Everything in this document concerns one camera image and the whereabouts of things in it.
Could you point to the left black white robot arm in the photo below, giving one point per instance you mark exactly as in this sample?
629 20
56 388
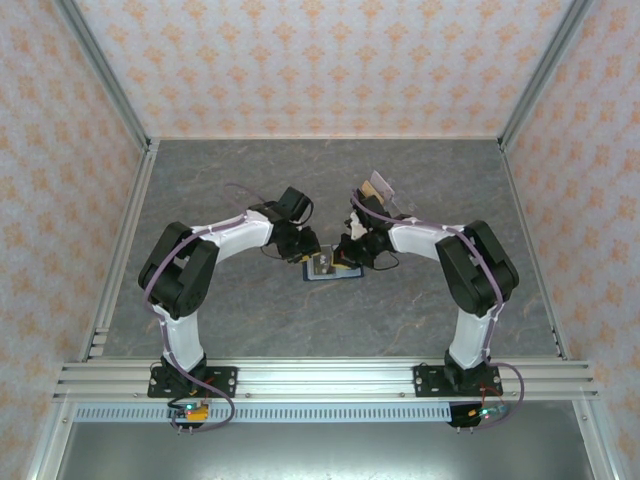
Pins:
185 340

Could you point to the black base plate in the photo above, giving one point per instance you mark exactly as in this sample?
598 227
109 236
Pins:
425 382
225 380

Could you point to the dark blue card holder wallet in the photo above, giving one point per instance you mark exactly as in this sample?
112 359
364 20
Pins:
352 274

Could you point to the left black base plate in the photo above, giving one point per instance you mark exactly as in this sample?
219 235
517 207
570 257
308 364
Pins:
225 380

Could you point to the gold card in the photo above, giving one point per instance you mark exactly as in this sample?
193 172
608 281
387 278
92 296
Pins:
371 190

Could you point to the pale lilac card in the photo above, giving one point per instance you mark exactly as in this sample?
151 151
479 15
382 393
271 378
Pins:
382 184

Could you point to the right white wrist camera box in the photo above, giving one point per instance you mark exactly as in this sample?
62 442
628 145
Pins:
358 227

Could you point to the wide aluminium mounting rail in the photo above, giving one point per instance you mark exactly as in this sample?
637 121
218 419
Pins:
325 380

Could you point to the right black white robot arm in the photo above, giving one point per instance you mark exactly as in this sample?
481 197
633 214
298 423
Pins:
470 340

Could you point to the aluminium frame profile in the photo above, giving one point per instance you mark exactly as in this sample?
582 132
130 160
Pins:
142 185
45 440
515 190
100 75
545 75
595 440

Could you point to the left controller board yellow plug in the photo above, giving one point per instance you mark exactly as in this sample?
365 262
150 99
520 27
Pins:
192 411

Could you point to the dark card white print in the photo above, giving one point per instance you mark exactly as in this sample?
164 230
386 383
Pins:
320 267

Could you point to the right controller board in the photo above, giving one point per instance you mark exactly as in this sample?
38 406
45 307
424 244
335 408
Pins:
487 412

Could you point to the grey metal sheet panel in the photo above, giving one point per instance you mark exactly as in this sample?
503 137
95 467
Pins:
320 450

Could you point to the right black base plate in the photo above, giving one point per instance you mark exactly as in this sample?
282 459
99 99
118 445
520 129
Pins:
425 382

